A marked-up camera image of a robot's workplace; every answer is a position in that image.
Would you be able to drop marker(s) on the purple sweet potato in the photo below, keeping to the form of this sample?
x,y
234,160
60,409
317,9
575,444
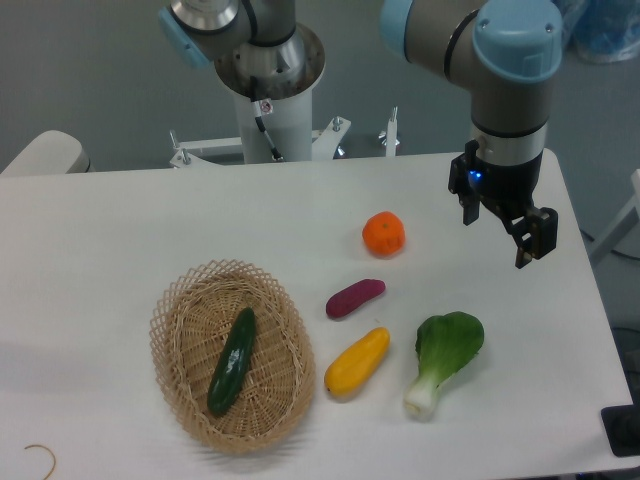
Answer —
x,y
351,298

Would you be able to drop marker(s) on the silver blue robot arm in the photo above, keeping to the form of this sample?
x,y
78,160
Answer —
x,y
503,53

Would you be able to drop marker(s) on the white table leg frame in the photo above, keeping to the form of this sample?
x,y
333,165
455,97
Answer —
x,y
622,223

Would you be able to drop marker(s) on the tan rubber band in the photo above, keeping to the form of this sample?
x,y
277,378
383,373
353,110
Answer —
x,y
50,454

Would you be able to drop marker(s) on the green bok choy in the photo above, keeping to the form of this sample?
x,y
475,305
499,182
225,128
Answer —
x,y
445,344

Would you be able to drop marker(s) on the blue plastic bag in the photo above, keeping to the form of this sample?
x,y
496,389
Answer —
x,y
608,31

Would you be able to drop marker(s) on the green cucumber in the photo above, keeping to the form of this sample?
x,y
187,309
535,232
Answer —
x,y
233,363

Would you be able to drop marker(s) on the white metal base frame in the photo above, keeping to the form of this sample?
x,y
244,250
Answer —
x,y
326,144

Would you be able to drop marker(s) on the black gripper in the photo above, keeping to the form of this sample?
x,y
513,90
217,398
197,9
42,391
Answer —
x,y
507,192

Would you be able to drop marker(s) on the orange tangerine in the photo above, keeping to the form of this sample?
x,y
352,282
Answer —
x,y
384,234

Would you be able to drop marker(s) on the woven wicker basket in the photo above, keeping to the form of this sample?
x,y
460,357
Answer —
x,y
189,329

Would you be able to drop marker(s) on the black device at table edge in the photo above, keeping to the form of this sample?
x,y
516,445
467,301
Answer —
x,y
621,425

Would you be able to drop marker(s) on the yellow mango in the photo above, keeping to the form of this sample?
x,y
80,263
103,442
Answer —
x,y
350,371

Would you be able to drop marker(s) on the white chair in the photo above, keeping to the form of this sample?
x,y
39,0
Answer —
x,y
50,153

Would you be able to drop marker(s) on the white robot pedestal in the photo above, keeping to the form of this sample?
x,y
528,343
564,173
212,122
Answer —
x,y
272,87

